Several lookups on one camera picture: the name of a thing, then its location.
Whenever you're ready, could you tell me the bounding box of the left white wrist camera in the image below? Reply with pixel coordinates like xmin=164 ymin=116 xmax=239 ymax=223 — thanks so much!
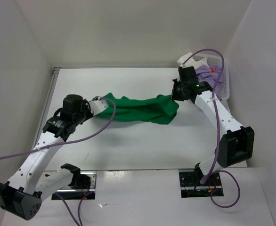
xmin=89 ymin=99 xmax=109 ymax=116

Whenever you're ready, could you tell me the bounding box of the purple t-shirt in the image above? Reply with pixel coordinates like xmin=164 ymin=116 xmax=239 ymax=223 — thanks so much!
xmin=195 ymin=65 xmax=223 ymax=100

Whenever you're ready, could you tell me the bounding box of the white t-shirt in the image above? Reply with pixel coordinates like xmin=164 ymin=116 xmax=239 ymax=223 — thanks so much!
xmin=177 ymin=52 xmax=209 ymax=70

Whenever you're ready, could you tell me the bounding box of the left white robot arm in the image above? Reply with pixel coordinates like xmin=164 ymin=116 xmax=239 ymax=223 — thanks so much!
xmin=0 ymin=94 xmax=97 ymax=220

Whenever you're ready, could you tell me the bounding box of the white plastic basket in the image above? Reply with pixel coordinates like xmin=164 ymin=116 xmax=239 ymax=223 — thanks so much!
xmin=193 ymin=53 xmax=230 ymax=100

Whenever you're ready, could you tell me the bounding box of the green t-shirt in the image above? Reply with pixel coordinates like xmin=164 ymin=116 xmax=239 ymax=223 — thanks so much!
xmin=104 ymin=93 xmax=179 ymax=125

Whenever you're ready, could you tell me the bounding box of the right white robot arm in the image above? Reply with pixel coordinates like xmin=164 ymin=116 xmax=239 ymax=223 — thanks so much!
xmin=171 ymin=67 xmax=255 ymax=185

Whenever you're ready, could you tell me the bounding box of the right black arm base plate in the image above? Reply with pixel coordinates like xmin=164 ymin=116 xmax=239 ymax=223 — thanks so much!
xmin=179 ymin=169 xmax=224 ymax=198

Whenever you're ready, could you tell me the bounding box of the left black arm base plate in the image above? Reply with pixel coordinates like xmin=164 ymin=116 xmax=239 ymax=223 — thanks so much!
xmin=56 ymin=171 xmax=97 ymax=201

